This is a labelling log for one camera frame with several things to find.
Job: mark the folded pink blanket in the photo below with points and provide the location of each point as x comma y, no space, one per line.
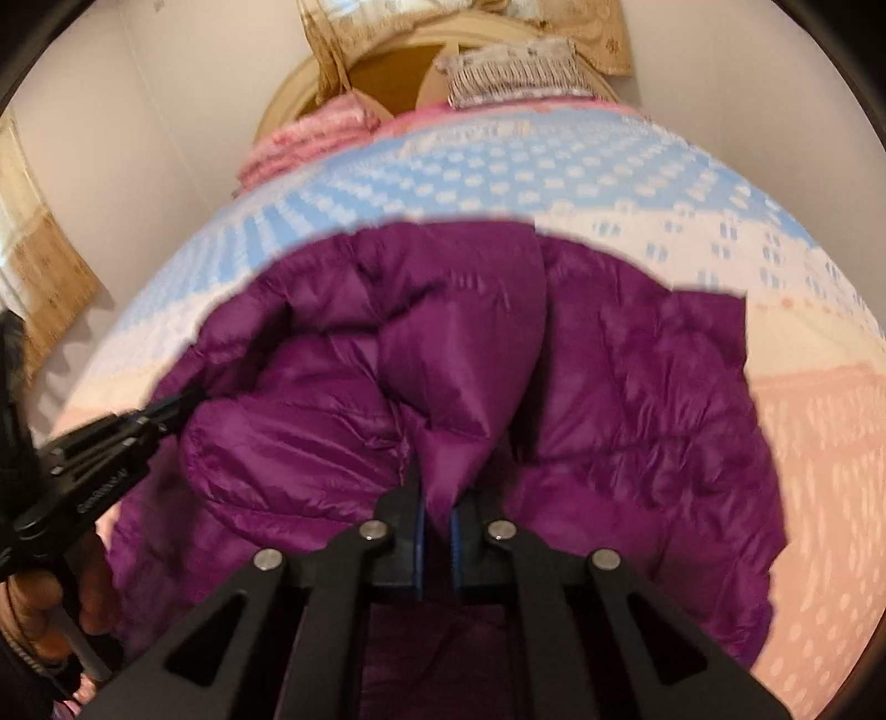
343,122

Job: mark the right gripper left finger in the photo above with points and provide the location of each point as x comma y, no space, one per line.
285,636

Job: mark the polka dot bed sheet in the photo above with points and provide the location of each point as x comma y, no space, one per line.
603,177

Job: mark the striped grey pillow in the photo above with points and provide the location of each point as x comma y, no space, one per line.
503,73

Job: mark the person's left hand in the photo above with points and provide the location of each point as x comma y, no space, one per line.
28,600

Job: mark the purple puffer jacket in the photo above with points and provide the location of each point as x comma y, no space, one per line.
593,406

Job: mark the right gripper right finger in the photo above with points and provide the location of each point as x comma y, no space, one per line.
588,637

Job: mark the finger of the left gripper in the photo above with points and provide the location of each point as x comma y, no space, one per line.
168,416

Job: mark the beige window curtain left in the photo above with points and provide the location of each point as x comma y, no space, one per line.
44,279

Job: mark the cream wooden headboard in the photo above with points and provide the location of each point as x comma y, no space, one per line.
399,75

